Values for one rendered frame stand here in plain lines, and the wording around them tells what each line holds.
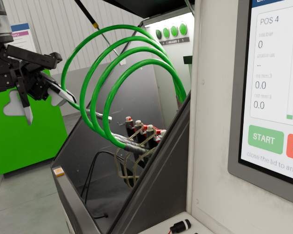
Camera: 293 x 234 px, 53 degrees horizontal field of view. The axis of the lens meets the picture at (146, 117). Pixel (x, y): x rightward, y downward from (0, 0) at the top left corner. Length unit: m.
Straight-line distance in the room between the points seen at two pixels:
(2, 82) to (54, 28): 6.64
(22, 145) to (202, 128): 3.69
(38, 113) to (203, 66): 3.63
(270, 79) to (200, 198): 0.30
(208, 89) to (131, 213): 0.31
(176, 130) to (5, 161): 3.70
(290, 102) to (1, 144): 3.92
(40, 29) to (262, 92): 6.96
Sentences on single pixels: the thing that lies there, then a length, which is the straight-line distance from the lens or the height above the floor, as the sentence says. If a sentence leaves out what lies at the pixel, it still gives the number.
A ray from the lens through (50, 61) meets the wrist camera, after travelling 0.75.
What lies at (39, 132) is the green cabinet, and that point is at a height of 0.47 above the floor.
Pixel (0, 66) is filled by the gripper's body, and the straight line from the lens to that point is 0.74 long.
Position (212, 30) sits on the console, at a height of 1.36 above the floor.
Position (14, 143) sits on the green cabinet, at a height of 0.42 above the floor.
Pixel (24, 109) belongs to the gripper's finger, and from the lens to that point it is 0.75.
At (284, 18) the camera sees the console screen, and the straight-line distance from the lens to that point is 0.48.
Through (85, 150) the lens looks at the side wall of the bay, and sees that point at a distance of 1.28.
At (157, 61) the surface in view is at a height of 1.31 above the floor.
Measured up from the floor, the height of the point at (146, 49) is 1.34.
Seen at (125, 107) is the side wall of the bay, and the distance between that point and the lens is 1.30.
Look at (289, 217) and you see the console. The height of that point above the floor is 1.09.
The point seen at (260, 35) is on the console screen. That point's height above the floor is 1.34.
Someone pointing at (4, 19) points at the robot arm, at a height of 1.47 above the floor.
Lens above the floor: 1.37
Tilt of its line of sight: 14 degrees down
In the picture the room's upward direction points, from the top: 12 degrees counter-clockwise
